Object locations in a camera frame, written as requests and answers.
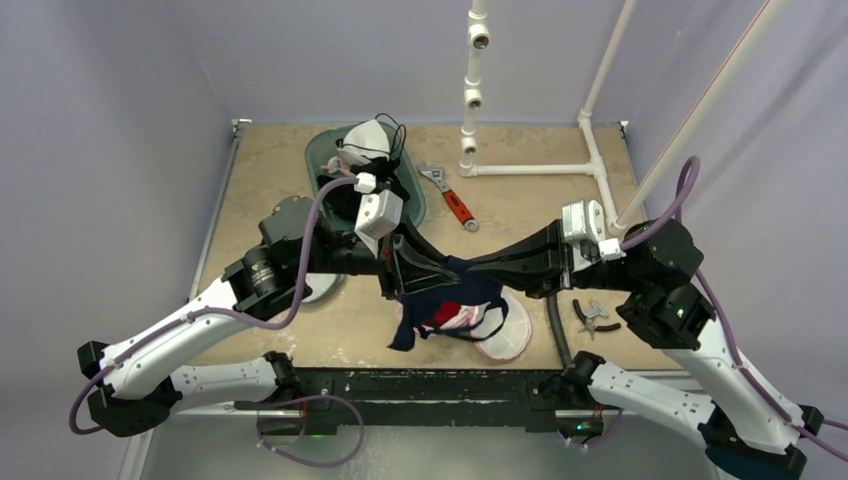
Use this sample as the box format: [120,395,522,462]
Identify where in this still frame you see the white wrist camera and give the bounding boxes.
[354,173,404,242]
[562,200,626,270]

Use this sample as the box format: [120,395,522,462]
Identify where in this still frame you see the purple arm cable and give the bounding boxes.
[619,155,848,458]
[68,175,362,437]

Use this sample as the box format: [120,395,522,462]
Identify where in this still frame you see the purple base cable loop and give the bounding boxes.
[256,394,366,469]

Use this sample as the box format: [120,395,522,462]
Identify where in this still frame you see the small pink-zip mesh bag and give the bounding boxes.
[388,282,510,352]

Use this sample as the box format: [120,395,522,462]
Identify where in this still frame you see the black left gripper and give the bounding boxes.
[297,211,463,299]

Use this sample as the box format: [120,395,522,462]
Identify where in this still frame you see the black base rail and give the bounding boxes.
[234,354,618,437]

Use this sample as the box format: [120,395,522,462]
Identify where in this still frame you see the small metal clamp tool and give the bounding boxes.
[572,299,622,341]

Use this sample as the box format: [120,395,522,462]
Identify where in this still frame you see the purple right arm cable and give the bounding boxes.
[619,155,848,458]

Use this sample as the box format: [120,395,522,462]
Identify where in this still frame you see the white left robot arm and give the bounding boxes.
[69,192,461,437]

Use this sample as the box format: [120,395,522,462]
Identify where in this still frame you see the navy blue bra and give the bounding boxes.
[386,255,511,352]

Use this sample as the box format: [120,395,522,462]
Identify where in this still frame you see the black corrugated hose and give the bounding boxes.
[545,294,574,370]

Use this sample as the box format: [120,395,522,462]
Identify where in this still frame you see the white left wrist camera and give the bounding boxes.
[354,173,404,242]

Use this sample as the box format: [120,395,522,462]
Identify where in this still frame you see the black garment in basin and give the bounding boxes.
[323,184,361,223]

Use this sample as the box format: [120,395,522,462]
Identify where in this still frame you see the white PVC pipe rack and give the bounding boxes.
[458,0,793,238]

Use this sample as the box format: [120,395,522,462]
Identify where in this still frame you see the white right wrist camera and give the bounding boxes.
[562,200,626,270]

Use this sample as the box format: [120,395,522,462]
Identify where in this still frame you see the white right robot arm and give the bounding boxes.
[470,218,824,479]

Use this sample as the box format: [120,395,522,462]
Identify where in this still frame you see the beige bra in basin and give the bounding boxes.
[321,155,345,174]

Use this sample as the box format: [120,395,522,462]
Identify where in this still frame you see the white and black bra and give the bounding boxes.
[336,113,406,169]

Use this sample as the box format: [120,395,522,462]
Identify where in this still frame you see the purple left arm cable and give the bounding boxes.
[68,175,362,437]

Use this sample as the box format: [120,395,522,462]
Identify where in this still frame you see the red-handled adjustable wrench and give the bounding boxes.
[418,163,479,232]

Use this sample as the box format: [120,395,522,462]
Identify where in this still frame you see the teal plastic basin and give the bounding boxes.
[303,119,427,233]

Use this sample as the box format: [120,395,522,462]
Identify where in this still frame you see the red lace bra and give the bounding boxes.
[422,302,478,330]

